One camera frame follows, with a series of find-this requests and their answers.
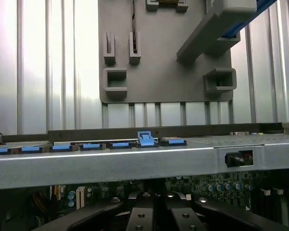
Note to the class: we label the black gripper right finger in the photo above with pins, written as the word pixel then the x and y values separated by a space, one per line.
pixel 185 216

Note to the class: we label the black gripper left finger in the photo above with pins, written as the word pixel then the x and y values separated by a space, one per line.
pixel 142 216

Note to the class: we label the green motherboard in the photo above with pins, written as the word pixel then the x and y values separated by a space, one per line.
pixel 207 185

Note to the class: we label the black open PC case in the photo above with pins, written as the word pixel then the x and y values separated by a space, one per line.
pixel 110 168

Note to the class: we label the blue card retention latch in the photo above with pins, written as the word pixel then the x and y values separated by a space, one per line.
pixel 147 140

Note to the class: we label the grey parts rack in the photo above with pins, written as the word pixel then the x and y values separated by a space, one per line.
pixel 159 72

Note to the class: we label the black intrusion switch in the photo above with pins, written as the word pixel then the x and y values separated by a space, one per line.
pixel 236 158

